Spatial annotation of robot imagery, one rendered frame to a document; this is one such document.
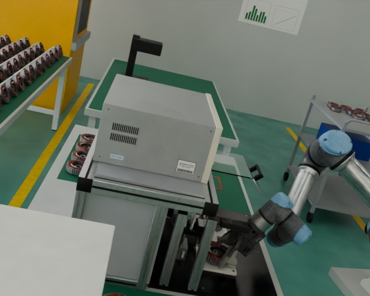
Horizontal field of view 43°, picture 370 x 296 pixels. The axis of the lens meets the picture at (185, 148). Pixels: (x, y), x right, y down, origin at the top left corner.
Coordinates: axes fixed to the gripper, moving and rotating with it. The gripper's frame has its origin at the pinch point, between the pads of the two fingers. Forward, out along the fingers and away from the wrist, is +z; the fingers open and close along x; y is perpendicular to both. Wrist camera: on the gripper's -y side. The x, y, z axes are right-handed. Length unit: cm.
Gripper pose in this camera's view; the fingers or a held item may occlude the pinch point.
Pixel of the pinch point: (215, 255)
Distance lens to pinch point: 182.6
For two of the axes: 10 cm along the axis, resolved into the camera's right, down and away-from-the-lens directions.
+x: -0.4, -3.6, 9.3
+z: -6.9, 6.8, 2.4
